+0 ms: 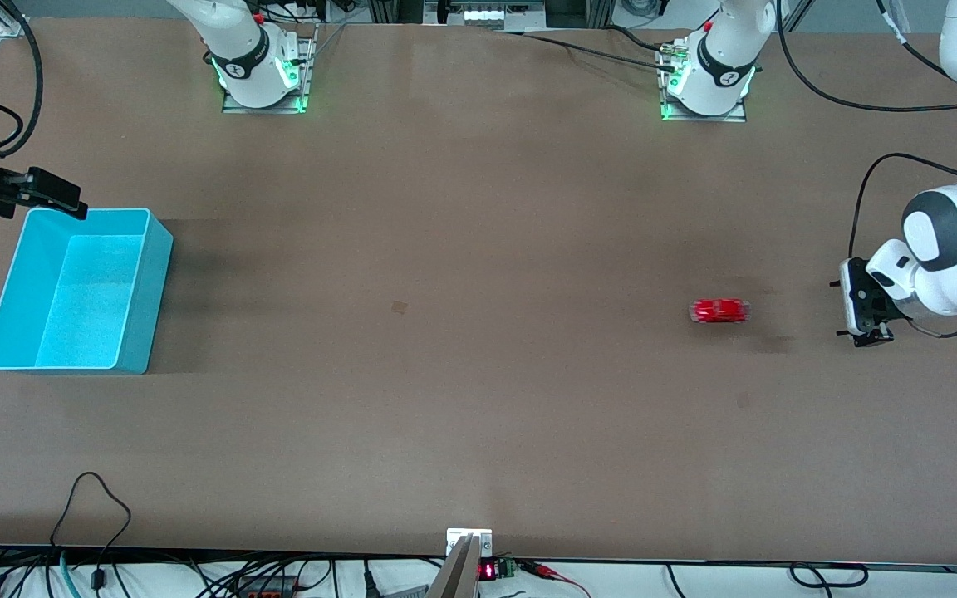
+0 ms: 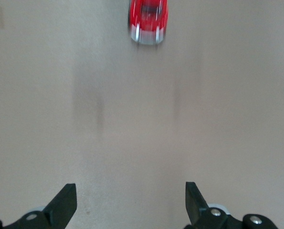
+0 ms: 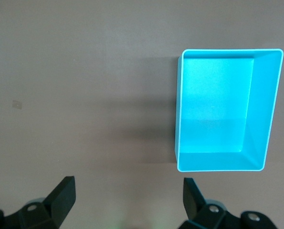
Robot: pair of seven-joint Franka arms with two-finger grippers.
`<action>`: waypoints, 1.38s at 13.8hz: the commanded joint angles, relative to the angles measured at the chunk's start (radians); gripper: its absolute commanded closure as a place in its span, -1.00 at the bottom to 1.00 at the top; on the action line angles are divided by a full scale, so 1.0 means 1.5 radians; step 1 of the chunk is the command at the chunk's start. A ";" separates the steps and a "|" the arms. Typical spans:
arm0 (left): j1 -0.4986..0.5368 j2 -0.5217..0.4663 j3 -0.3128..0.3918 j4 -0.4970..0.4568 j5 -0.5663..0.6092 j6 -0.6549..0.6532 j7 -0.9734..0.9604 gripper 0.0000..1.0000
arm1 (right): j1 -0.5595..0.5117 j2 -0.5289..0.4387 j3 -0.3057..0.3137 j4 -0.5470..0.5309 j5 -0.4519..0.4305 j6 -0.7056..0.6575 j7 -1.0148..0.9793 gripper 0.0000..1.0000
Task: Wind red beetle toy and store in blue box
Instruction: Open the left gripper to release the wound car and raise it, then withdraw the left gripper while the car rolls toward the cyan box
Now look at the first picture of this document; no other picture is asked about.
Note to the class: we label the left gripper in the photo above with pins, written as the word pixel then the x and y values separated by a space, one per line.
pixel 870 338

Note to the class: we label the red beetle toy car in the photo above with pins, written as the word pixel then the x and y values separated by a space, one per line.
pixel 719 311

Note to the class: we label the red digit display module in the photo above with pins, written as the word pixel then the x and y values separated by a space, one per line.
pixel 491 570

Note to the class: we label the blue plastic box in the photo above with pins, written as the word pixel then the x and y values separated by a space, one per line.
pixel 80 307

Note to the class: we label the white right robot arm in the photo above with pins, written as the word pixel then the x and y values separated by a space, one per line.
pixel 246 58

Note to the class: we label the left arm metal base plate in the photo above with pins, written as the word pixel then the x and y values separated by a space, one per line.
pixel 732 116

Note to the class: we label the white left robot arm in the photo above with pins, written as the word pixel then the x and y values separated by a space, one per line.
pixel 719 75

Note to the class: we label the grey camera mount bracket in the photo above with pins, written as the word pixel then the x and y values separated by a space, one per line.
pixel 463 565

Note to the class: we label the aluminium frame rack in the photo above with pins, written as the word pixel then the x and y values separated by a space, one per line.
pixel 495 12

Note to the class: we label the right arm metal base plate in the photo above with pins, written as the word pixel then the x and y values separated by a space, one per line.
pixel 233 106

